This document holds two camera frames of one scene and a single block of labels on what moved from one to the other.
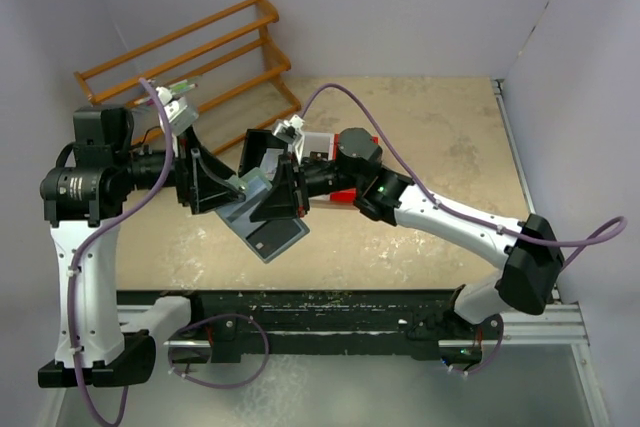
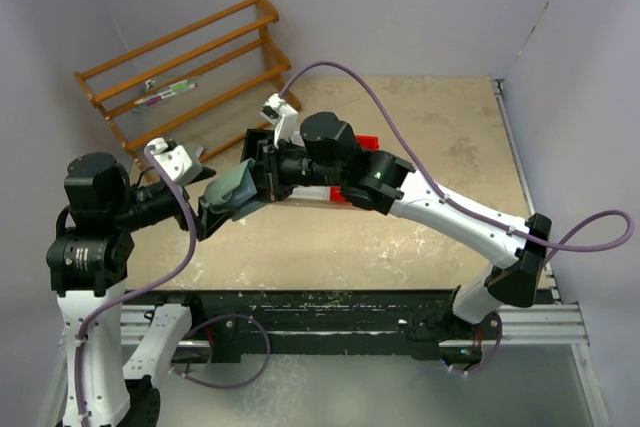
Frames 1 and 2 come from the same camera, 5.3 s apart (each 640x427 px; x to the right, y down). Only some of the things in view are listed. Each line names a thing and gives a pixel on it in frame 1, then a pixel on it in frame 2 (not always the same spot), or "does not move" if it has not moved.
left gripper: [183, 175] to [189, 214]
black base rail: [227, 321] does not move
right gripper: [300, 186] to [268, 167]
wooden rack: [268, 39] does not move
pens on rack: [175, 86] does not move
